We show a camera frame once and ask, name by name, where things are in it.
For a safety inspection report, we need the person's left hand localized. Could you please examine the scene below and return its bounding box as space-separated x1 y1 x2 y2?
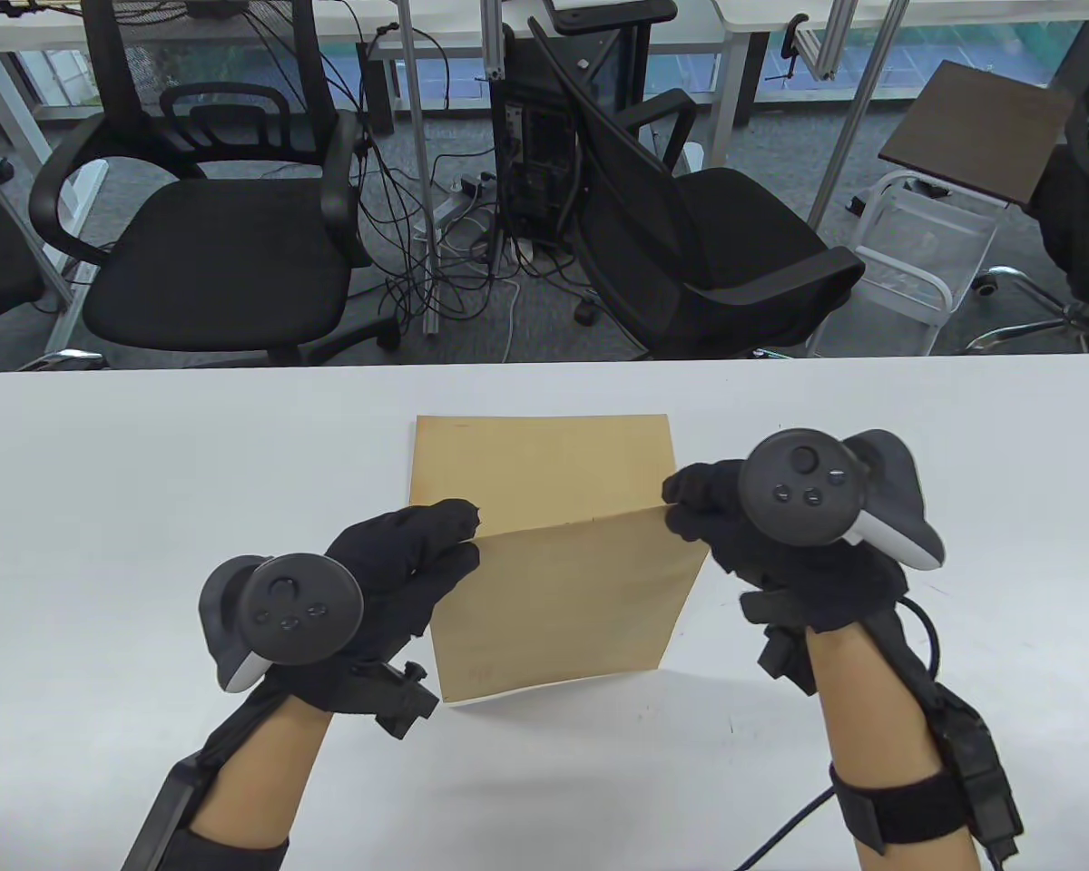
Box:
254 497 484 718

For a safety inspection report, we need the person's right hand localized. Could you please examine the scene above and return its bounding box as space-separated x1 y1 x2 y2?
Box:
661 458 910 636

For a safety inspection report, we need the brown A4 envelope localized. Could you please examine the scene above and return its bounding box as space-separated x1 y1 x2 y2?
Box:
408 415 675 538
428 505 711 704

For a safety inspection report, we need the person's left forearm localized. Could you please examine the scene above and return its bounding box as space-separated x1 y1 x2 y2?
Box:
181 697 332 871

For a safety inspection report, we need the person's right forearm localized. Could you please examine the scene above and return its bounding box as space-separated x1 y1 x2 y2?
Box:
803 621 981 871

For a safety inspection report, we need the black mesh office chair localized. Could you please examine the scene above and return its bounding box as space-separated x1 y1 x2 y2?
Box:
526 16 866 361

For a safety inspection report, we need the white power strip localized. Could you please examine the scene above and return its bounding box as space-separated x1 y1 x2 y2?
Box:
417 172 495 241

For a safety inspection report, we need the white utility cart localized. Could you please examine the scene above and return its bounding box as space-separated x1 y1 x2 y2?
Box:
808 171 1001 357

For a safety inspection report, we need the black office chair chrome base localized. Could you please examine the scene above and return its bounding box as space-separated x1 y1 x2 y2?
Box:
966 18 1089 355

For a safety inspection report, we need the dark wooden board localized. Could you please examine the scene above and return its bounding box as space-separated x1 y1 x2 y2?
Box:
878 60 1077 206

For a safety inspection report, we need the black computer tower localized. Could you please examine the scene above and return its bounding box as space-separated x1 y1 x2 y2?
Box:
493 36 591 250

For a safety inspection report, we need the black clamp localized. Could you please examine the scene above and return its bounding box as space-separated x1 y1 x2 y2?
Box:
762 14 813 84

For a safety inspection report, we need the black desk stand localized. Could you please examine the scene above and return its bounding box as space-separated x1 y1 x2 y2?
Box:
543 0 679 35

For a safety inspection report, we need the black glove cable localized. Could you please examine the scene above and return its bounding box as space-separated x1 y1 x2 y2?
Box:
735 594 945 871

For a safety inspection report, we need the tangle of black cables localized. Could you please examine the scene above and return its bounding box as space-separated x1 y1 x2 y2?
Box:
327 0 600 359

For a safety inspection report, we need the black chair with loop handle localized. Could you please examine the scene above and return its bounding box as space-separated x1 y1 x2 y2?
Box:
29 0 398 367

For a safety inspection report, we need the aluminium frame post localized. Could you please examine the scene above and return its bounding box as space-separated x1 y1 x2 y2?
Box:
397 0 443 337
479 0 509 84
808 0 910 228
797 0 863 83

